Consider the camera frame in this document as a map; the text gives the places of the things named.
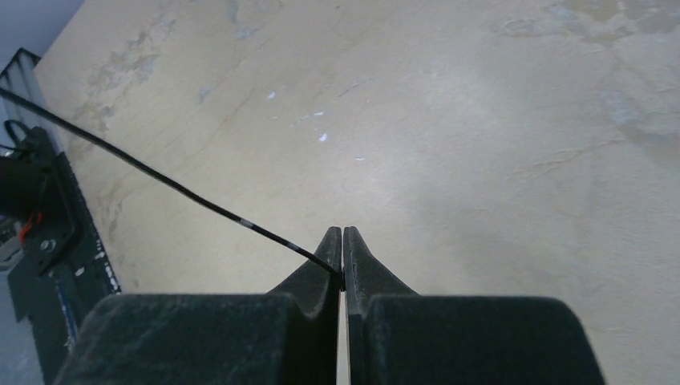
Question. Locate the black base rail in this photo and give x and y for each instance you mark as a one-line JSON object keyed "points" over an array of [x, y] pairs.
{"points": [[57, 266]]}

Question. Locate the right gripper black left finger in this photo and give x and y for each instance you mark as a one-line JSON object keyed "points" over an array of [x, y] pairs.
{"points": [[285, 336]]}

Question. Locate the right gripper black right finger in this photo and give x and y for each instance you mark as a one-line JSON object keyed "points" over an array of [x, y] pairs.
{"points": [[396, 336]]}

